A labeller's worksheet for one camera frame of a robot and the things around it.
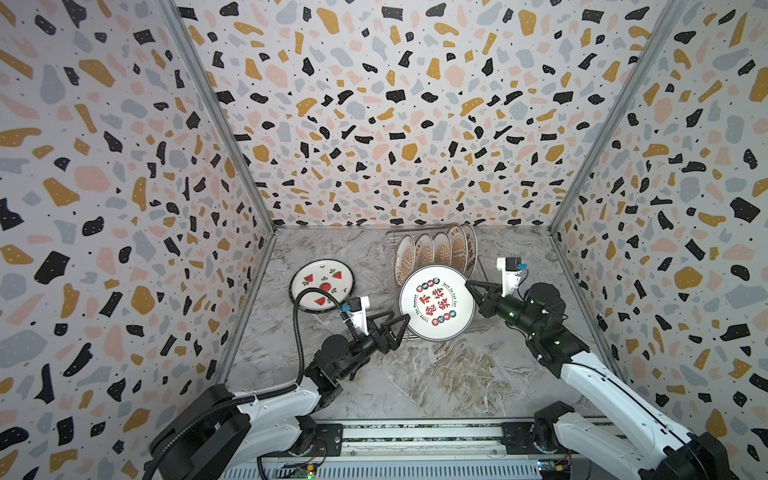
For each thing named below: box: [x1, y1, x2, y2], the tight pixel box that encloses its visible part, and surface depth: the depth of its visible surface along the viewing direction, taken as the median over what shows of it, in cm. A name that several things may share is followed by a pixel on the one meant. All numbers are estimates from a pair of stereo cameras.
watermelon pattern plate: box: [289, 258, 355, 312], surface depth 106 cm
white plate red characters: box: [399, 265, 476, 342], surface depth 78 cm
